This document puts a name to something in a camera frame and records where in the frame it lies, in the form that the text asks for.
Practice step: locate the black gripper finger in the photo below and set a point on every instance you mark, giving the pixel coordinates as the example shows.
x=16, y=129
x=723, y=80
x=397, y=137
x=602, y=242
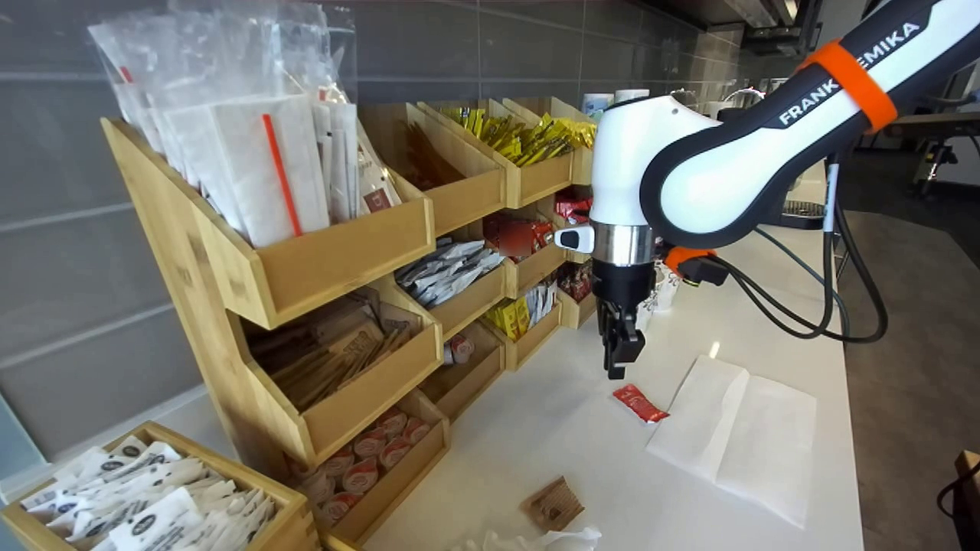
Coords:
x=613, y=354
x=634, y=342

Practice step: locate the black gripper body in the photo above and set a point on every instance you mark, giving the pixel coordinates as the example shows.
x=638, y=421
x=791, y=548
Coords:
x=623, y=293

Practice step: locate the red sachet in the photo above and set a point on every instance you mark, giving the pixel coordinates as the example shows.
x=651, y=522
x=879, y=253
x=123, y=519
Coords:
x=641, y=403

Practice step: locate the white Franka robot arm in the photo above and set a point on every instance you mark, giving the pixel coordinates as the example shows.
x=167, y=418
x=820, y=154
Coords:
x=713, y=172

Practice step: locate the single brown sachet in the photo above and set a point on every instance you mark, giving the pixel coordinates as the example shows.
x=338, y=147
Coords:
x=553, y=503

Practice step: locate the small-bin wooden stand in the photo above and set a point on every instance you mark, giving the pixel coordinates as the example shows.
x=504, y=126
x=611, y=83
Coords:
x=478, y=193

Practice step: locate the large three-tier wooden stand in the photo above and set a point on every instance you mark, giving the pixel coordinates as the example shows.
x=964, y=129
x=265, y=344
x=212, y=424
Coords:
x=306, y=263

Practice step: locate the dark red packets pile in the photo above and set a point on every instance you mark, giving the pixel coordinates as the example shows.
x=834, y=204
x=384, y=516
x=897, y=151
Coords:
x=575, y=279

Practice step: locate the white packets small pile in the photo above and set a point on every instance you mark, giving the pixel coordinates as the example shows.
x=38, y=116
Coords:
x=541, y=300

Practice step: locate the red sachets pile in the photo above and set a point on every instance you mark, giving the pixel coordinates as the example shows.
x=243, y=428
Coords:
x=518, y=236
x=573, y=206

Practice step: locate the yellow packets small pile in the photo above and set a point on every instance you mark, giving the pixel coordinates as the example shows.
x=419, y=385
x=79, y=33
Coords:
x=509, y=320

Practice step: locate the small creamer cups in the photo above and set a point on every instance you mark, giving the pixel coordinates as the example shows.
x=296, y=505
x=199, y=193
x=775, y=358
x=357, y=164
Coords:
x=460, y=354

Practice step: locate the black and white sachets pile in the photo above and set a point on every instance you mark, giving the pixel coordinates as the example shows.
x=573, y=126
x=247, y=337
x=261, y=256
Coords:
x=448, y=271

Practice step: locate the yellow sachets pile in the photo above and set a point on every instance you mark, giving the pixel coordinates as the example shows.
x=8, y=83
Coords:
x=522, y=138

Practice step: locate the round creamer cups pile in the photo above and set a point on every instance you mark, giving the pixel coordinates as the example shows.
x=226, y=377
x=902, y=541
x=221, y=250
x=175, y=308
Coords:
x=369, y=455

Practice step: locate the brown sachets pile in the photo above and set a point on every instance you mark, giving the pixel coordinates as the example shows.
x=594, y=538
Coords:
x=325, y=346

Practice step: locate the white wrapped straws bundle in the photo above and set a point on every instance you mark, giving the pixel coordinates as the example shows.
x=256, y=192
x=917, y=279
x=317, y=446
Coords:
x=352, y=164

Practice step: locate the dark desk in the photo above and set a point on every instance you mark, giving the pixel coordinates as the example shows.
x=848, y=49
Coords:
x=938, y=122

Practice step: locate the red drinking straw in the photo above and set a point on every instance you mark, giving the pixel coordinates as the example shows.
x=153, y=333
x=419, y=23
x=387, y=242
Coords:
x=281, y=172

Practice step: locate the flat wooden box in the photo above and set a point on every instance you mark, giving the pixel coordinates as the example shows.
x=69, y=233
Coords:
x=275, y=522

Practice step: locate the clear plastic packet pile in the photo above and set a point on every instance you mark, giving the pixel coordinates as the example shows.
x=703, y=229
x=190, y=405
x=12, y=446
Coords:
x=203, y=94

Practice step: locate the white printed sachets pile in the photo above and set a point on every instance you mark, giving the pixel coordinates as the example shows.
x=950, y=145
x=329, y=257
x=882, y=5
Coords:
x=141, y=500

